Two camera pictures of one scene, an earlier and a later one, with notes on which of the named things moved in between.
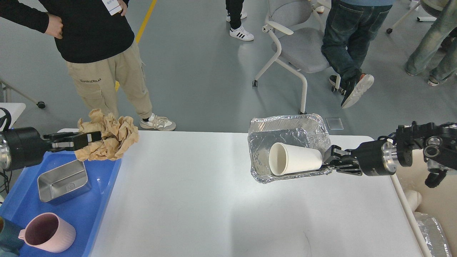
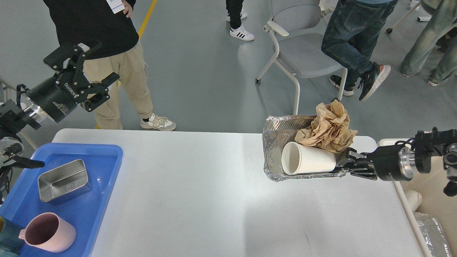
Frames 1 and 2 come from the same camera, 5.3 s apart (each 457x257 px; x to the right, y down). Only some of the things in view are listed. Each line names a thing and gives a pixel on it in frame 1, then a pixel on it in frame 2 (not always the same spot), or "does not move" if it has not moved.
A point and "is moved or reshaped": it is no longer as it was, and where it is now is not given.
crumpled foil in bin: x=433 y=235 does not move
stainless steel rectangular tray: x=66 y=182 does not move
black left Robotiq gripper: x=21 y=147 to x=54 y=99
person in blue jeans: x=437 y=51 does not move
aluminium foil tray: x=282 y=147 is moved or reshaped
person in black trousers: x=235 y=13 does not move
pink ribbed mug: x=48 y=231 does not move
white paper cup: x=284 y=159 is moved or reshaped
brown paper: x=116 y=134 to x=331 y=129
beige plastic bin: x=440 y=201 does not move
